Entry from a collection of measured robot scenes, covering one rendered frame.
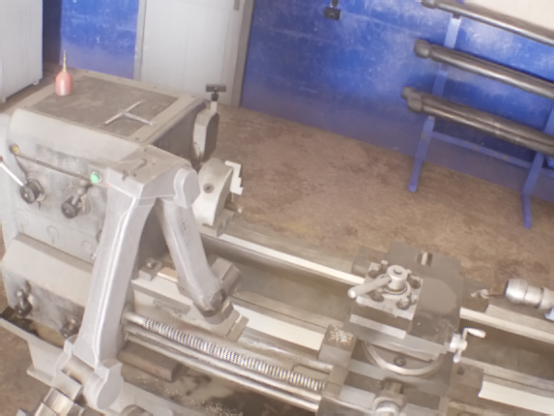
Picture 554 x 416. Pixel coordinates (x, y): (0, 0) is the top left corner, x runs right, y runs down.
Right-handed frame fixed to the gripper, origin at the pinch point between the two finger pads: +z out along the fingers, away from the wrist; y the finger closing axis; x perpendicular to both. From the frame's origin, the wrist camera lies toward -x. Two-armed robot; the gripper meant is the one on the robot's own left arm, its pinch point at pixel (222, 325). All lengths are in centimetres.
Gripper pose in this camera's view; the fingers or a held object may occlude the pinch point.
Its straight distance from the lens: 145.3
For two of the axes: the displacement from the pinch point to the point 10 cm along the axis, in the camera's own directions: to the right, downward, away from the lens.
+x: -4.8, 7.8, -4.0
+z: 1.1, 5.1, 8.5
